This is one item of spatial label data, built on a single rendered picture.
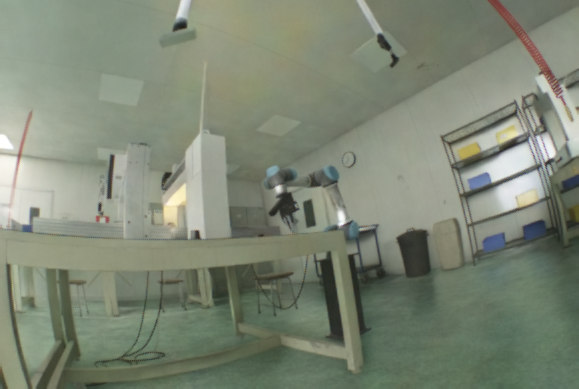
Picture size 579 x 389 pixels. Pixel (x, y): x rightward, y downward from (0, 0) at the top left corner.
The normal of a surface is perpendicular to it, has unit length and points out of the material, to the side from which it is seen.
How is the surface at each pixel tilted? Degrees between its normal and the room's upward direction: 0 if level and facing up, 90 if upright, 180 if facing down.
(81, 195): 90
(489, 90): 90
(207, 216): 90
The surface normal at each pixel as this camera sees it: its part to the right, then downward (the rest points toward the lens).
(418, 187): -0.76, -0.10
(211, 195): 0.63, -0.33
